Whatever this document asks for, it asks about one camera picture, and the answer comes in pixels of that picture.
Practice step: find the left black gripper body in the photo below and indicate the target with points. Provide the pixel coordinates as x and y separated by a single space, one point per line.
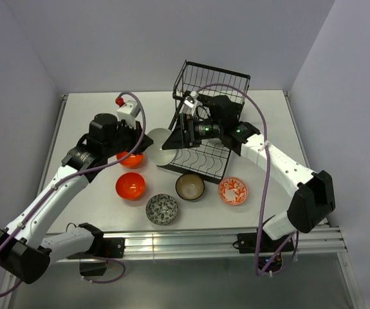
127 138

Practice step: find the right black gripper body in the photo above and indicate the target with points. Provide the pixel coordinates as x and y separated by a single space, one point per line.
194 125

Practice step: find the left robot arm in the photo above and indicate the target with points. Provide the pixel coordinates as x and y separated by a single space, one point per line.
25 250

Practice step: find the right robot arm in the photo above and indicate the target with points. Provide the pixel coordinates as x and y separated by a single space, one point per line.
312 193

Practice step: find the far orange bowl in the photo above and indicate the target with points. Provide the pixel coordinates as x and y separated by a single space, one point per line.
134 160

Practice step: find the near orange bowl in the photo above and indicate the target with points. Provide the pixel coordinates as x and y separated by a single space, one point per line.
130 186

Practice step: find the brown beige bowl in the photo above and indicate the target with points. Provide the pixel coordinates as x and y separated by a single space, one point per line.
190 187

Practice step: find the black white patterned bowl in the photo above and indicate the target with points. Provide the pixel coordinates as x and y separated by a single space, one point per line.
161 209

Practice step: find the orange white patterned bowl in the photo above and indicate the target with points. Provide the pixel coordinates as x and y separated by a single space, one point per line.
232 191

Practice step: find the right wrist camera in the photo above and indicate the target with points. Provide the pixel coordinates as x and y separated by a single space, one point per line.
191 100

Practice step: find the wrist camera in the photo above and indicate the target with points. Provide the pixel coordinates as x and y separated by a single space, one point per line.
191 100
127 111

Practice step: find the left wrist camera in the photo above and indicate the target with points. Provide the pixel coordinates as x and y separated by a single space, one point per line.
127 111

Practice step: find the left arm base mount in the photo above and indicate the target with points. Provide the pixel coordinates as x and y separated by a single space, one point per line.
104 265

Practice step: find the aluminium mounting rail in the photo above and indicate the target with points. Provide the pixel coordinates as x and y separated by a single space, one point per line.
215 243

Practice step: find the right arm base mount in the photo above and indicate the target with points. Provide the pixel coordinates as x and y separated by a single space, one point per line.
246 244

